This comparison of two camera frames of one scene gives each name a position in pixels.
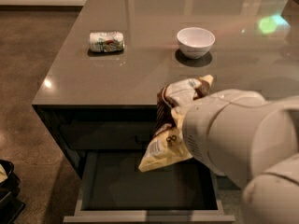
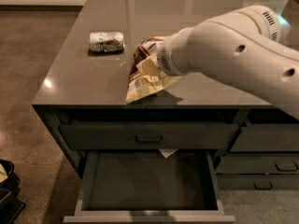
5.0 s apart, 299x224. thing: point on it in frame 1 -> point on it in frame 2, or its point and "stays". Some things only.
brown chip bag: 169,146 -> 146,76
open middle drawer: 111,189 stays
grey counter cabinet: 124,46 stays
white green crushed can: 106,41 stays
